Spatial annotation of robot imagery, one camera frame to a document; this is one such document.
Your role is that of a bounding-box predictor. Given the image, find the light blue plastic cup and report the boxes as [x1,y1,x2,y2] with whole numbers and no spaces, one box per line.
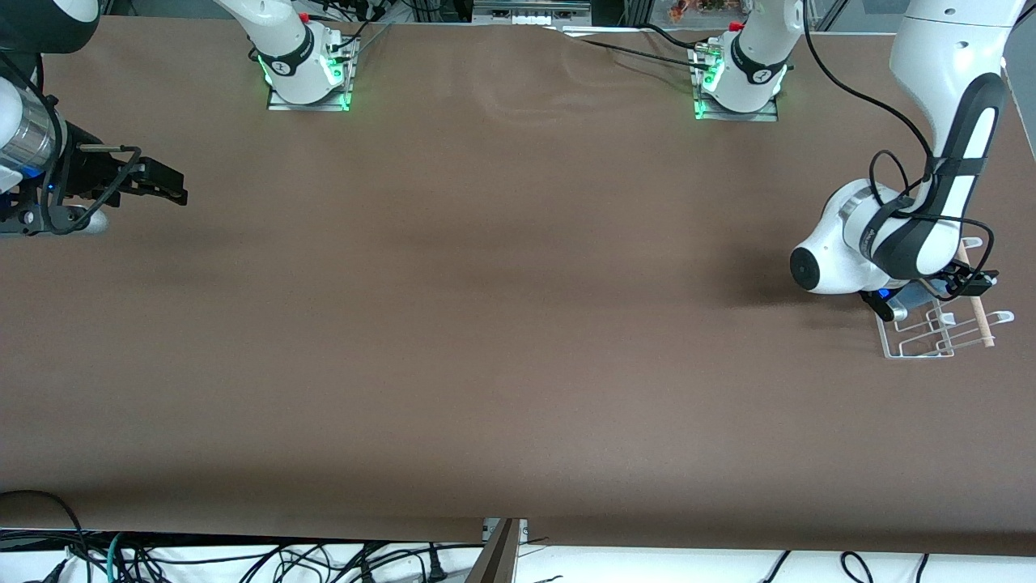
[894,281,946,315]

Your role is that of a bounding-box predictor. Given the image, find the wooden rack dowel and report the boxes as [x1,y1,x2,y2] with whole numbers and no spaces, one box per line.
[957,247,996,349]

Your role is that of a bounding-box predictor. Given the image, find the brown table cover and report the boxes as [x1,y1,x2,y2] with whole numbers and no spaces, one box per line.
[0,15,1036,558]

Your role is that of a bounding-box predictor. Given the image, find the orange background object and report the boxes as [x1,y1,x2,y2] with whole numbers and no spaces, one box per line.
[670,0,729,21]

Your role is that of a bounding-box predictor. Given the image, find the aluminium fixture with white connectors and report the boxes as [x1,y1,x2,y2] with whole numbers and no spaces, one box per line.
[472,0,593,25]

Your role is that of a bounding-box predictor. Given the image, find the wooden table leg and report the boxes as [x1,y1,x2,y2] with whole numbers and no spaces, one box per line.
[465,518,521,583]

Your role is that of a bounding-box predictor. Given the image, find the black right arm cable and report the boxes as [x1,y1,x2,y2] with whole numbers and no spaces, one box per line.
[0,53,145,237]

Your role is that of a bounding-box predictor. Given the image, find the white wire cup rack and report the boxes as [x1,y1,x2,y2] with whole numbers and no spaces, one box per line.
[873,235,1015,360]

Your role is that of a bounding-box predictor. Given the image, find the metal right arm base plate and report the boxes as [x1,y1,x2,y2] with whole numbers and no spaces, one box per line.
[267,32,354,112]

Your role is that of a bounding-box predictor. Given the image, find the black base cable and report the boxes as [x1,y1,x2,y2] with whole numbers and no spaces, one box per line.
[320,0,397,62]
[643,23,721,49]
[567,34,713,67]

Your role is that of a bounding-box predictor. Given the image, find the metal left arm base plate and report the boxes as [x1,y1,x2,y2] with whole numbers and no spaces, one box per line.
[692,45,779,122]

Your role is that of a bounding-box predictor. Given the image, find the black floor cable loop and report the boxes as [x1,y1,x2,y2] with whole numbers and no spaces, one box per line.
[0,489,86,583]

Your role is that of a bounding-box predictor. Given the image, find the metal table bracket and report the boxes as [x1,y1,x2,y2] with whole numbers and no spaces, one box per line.
[482,518,529,545]

